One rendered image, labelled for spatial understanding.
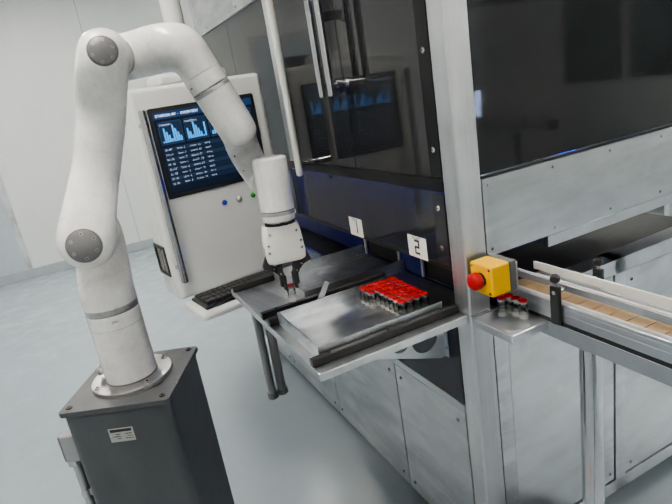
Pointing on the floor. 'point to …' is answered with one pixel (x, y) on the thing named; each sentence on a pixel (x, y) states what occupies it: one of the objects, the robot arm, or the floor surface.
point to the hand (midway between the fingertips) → (289, 280)
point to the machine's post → (466, 236)
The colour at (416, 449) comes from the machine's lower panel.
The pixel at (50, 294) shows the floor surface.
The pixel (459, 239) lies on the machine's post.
